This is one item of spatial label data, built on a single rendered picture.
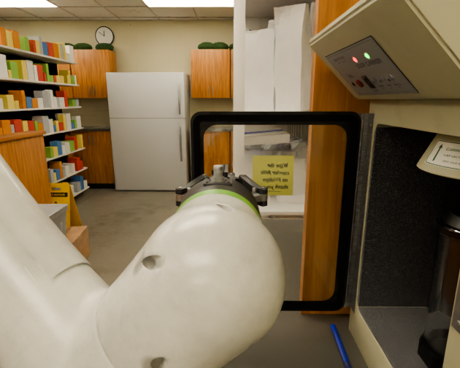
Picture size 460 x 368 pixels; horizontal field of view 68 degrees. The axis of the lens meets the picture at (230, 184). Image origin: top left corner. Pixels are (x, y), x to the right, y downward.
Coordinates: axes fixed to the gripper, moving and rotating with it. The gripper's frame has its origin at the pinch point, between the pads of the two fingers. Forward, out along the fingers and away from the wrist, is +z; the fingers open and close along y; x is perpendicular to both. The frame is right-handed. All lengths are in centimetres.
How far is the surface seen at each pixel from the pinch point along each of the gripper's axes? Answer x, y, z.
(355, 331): 31.9, -26.0, 1.2
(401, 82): -15.0, -21.4, -15.8
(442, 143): -7.5, -28.7, -13.5
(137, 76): -47, 138, 461
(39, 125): 15, 221, 336
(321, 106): -11.7, -18.7, 10.0
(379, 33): -19.7, -16.8, -19.3
